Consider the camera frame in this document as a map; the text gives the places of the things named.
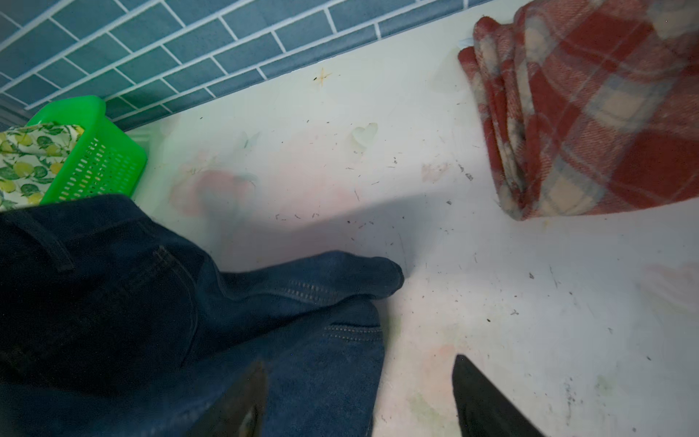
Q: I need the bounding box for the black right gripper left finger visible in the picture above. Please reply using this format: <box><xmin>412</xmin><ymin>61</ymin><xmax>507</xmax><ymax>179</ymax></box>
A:
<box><xmin>187</xmin><ymin>361</ymin><xmax>268</xmax><ymax>437</ymax></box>

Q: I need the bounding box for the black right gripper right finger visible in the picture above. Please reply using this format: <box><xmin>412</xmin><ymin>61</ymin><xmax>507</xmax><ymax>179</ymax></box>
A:
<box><xmin>451</xmin><ymin>354</ymin><xmax>544</xmax><ymax>437</ymax></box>

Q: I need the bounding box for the dark navy skirt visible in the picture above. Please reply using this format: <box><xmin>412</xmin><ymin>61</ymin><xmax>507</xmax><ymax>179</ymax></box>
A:
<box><xmin>1</xmin><ymin>195</ymin><xmax>404</xmax><ymax>436</ymax></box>

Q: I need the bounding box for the red plaid skirt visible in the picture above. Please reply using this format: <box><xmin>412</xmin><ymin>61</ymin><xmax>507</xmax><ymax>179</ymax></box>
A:
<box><xmin>458</xmin><ymin>1</ymin><xmax>698</xmax><ymax>221</ymax></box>

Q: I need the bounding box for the green plastic basket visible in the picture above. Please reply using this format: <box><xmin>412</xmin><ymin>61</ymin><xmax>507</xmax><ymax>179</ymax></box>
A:
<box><xmin>28</xmin><ymin>96</ymin><xmax>147</xmax><ymax>204</ymax></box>

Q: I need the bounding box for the yellow floral skirt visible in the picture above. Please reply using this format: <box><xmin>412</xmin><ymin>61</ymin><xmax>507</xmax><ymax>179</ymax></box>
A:
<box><xmin>1</xmin><ymin>123</ymin><xmax>85</xmax><ymax>211</ymax></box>

